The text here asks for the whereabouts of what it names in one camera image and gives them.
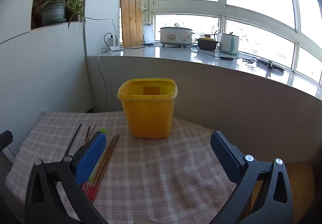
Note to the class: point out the black chopstick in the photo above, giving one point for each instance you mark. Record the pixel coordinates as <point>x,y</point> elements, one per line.
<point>74,139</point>

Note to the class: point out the wooden stool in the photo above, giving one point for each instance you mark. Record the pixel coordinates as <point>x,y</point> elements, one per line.
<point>303,188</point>

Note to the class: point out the white and mint kettle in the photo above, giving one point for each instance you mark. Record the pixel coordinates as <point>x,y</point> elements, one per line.
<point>227,44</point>

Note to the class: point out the white window frame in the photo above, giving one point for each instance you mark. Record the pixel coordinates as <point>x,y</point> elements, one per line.
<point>191,7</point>

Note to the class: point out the white cutting board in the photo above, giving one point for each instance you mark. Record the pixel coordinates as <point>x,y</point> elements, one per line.
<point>148,34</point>

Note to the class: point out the green plastic spoon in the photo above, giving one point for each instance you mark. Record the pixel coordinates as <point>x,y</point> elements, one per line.
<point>103,130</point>

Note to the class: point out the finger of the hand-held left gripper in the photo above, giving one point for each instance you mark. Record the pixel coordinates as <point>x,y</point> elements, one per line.
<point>6,139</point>

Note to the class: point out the brown wooden chopstick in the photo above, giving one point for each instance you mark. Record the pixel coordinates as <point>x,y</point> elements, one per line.
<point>92,131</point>

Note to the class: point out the wooden plank board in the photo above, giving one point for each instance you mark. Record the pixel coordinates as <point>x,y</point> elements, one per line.
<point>130,22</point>

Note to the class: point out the white power strip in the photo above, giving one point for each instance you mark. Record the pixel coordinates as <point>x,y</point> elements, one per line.
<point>278,67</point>

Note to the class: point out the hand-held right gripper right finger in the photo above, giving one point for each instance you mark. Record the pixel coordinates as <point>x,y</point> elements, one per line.
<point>226,158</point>

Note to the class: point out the white floral electric cooker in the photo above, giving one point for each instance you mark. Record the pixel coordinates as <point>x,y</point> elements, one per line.
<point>176,36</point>

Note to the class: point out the white windowsill counter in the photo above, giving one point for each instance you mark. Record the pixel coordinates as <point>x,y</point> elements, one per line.
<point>176,55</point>

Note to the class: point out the brown pot with yellow lid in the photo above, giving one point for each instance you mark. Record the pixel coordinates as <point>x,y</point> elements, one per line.
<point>207,44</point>

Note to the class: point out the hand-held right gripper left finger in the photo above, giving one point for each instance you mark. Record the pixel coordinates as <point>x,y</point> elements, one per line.
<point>90,158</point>

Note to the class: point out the pink checked cloth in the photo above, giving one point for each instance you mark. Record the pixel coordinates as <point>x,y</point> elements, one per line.
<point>156,176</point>

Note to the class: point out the white charger plug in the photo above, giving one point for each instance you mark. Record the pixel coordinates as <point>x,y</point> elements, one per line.
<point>116,40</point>

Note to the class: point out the small black device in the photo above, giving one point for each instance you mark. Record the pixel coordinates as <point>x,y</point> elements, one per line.
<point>269,65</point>

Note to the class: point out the black power brick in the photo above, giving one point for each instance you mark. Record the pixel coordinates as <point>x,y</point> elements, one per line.
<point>226,58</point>

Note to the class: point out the yellow plastic container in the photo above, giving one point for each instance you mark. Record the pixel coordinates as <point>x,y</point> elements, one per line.
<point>148,118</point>

